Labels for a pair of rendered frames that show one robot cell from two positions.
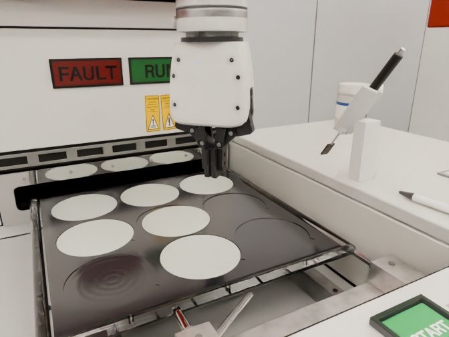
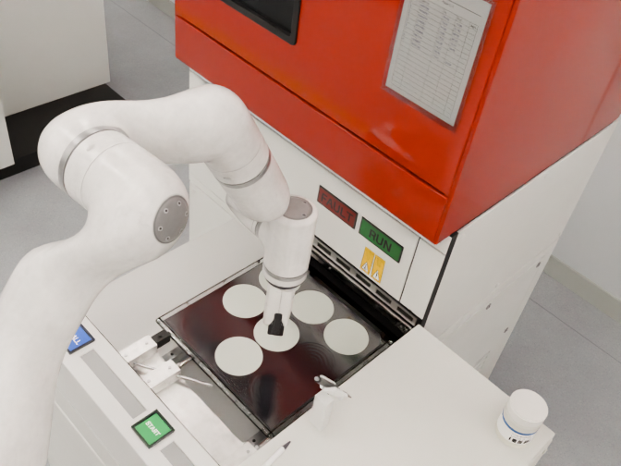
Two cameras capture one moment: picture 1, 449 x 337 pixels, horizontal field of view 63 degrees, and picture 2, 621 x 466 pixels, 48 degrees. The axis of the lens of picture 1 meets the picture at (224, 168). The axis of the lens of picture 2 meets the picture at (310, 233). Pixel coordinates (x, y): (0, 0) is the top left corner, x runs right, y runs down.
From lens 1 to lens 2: 127 cm
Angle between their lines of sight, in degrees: 60
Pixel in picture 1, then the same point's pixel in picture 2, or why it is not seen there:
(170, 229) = (262, 333)
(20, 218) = not seen: hidden behind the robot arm
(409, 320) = (158, 423)
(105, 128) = (336, 243)
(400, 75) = not seen: outside the picture
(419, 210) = (266, 450)
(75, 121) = (322, 226)
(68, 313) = (178, 318)
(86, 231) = (248, 294)
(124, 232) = (252, 312)
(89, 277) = (206, 314)
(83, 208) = not seen: hidden behind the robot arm
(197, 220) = (279, 344)
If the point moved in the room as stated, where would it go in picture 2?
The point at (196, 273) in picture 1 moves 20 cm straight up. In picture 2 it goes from (220, 358) to (224, 294)
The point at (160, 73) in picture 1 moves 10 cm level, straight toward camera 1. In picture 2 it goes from (379, 241) to (338, 252)
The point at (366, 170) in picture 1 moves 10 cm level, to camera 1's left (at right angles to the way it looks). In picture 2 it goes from (315, 421) to (299, 376)
